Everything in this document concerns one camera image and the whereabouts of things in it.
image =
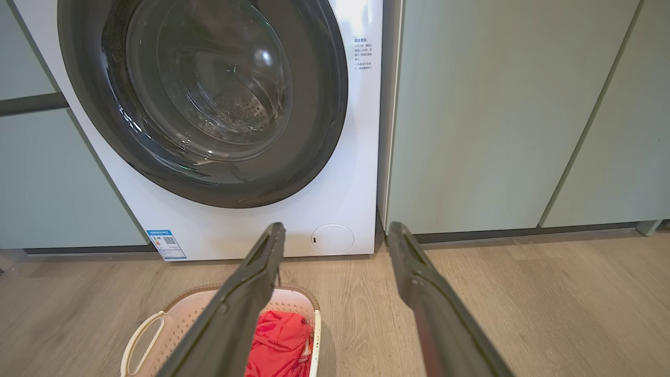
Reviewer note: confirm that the pale green cabinet door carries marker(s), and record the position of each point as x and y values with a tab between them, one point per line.
623	136
21	57
487	115
52	188

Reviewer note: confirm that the white perforated laundry basket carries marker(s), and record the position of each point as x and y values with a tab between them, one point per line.
178	319

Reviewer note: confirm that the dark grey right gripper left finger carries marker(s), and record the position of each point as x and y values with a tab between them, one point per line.
230	324

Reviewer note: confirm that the round dark glass washer door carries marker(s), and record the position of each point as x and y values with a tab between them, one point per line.
314	131

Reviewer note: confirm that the printed warning text sticker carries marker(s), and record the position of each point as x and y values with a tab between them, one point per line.
363	53

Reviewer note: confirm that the red garment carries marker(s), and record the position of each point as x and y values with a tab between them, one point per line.
277	340

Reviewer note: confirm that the round white filter cover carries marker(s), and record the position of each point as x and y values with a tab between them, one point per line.
332	239

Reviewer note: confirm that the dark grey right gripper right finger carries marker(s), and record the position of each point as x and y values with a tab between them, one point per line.
439	324

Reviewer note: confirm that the blue energy label sticker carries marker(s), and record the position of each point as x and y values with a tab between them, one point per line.
166	244

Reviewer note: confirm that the white front-load washing machine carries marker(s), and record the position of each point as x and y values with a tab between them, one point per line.
235	230

